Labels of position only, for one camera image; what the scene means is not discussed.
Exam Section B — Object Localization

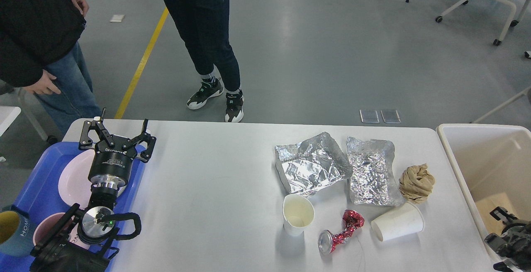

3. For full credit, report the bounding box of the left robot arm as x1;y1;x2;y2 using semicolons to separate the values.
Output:
29;111;157;272

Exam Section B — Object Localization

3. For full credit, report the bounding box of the left floor plate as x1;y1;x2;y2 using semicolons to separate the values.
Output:
360;109;380;124

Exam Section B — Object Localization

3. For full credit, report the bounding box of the person in dark jeans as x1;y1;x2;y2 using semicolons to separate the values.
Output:
163;0;244;123

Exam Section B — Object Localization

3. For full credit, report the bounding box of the crumpled brown paper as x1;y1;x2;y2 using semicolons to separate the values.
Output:
399;163;436;205

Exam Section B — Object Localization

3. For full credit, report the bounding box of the upright white paper cup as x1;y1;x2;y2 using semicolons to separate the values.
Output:
283;194;315;236

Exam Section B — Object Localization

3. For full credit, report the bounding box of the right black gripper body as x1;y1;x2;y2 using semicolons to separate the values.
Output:
484;223;531;270

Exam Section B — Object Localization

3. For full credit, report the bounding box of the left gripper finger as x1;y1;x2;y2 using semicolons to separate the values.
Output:
78;108;117;152
120;119;157;163

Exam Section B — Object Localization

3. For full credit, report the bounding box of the right floor plate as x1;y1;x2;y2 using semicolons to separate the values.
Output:
380;109;401;124

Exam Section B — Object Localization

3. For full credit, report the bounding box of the white side table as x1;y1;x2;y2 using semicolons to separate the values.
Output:
0;106;21;136

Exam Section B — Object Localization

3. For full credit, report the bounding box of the floor plate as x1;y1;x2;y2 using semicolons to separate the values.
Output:
380;109;401;124
360;109;380;124

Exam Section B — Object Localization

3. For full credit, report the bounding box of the person in blue jeans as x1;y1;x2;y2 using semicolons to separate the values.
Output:
0;0;101;134

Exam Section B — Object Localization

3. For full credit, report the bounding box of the pink plate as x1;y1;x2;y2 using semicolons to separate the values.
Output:
57;150;127;208

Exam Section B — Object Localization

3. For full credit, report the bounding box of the beige plastic bin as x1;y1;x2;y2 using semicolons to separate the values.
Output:
436;123;531;269

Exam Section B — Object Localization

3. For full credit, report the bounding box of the blue plastic tray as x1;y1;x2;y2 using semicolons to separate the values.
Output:
0;142;146;272

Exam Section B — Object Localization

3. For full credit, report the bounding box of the lying white paper cup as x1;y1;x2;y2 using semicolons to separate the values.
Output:
370;202;425;242

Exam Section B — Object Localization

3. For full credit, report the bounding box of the crushed red can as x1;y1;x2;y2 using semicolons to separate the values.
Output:
317;209;365;255

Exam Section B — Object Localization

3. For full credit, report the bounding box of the dark teal mug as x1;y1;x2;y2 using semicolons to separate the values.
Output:
0;205;37;257

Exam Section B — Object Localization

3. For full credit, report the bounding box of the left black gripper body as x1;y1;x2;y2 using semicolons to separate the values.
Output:
88;146;138;189

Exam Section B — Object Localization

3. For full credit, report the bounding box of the pink mug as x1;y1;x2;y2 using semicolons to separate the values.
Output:
33;213;90;250

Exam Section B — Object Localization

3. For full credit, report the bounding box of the large crumpled foil sheet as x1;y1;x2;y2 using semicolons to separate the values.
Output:
274;132;352;198

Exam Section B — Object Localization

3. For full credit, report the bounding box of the narrow crumpled foil sheet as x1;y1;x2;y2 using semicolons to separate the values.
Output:
346;137;405;206

